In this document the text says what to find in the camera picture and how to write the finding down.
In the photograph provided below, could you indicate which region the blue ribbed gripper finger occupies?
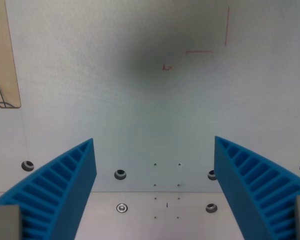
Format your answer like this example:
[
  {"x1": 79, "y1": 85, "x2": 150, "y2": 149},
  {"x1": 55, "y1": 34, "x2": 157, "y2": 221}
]
[
  {"x1": 213, "y1": 135, "x2": 300, "y2": 240},
  {"x1": 0, "y1": 137, "x2": 98, "y2": 240}
]

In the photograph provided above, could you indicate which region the beige wooden board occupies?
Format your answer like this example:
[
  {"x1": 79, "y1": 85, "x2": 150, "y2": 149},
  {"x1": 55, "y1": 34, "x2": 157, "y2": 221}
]
[{"x1": 0, "y1": 0, "x2": 22, "y2": 109}]

